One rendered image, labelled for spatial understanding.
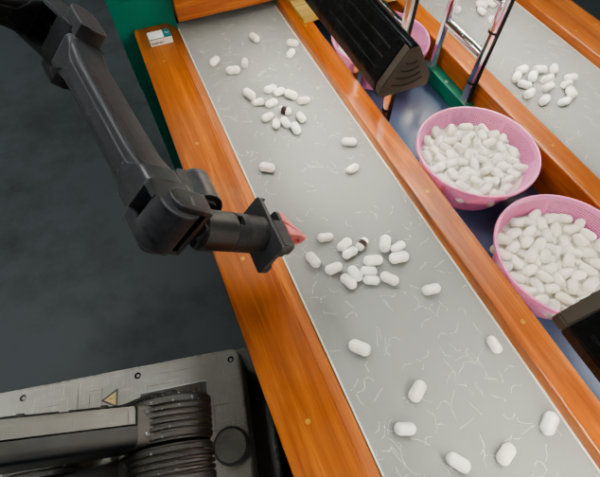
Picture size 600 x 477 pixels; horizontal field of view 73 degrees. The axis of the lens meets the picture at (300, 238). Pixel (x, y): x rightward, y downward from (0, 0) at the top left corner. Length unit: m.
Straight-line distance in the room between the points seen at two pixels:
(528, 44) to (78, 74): 1.14
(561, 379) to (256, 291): 0.51
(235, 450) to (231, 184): 0.53
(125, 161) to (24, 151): 1.80
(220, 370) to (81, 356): 0.77
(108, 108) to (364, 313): 0.52
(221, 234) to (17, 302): 1.40
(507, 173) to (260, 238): 0.62
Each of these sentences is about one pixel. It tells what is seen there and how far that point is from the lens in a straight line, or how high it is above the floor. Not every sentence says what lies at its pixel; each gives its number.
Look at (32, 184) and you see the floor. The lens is 2.18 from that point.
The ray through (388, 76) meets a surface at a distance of 0.60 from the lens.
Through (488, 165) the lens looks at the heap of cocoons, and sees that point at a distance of 1.01.
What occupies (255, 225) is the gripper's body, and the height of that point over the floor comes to 0.95.
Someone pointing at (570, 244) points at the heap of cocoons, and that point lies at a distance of 0.95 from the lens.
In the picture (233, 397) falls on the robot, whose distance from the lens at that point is 0.98.
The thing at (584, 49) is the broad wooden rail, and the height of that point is 0.75.
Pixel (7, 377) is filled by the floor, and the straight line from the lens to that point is 1.77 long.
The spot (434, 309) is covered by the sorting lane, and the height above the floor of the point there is 0.74.
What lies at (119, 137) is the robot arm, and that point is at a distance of 0.58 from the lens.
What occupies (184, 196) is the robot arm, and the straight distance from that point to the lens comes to 0.51.
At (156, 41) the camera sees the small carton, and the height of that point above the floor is 0.78.
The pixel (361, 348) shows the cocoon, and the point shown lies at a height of 0.76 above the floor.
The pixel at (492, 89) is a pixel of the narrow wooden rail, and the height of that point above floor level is 0.76.
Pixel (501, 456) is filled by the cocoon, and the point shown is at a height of 0.76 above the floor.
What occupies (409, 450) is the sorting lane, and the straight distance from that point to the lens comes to 0.71.
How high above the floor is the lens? 1.43
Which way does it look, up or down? 59 degrees down
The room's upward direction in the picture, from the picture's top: straight up
